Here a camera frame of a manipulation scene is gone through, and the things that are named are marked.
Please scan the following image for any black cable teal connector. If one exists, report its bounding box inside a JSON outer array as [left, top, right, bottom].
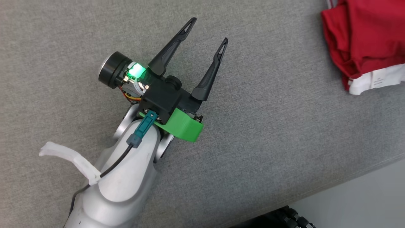
[[68, 111, 159, 216]]

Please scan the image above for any red and white jersey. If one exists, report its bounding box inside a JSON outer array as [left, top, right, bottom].
[[321, 0, 405, 96]]

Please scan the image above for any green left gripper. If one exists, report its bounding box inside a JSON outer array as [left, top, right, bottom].
[[98, 17, 229, 143]]

